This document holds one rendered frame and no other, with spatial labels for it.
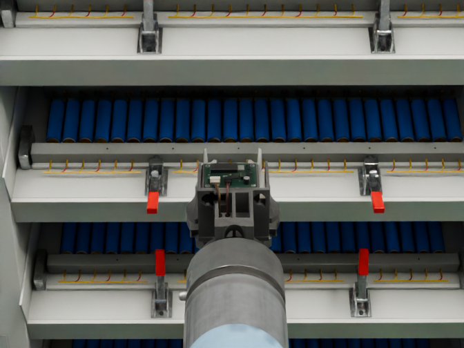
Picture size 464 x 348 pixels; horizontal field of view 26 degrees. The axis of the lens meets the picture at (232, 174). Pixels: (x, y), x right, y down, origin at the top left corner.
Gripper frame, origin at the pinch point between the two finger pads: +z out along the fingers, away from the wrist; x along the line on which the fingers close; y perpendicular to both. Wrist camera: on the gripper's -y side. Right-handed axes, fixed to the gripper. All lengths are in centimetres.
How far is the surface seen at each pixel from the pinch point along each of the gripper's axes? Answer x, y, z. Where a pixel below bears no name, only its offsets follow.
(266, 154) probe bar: -4.3, -5.3, 12.5
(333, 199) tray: -12.6, -9.3, 8.1
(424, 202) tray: -23.8, -9.7, 8.0
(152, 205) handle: 9.3, -6.3, 3.1
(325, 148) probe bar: -11.8, -4.9, 13.1
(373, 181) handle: -17.3, -6.6, 8.3
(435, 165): -25.6, -7.1, 12.4
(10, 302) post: 29.1, -24.7, 7.5
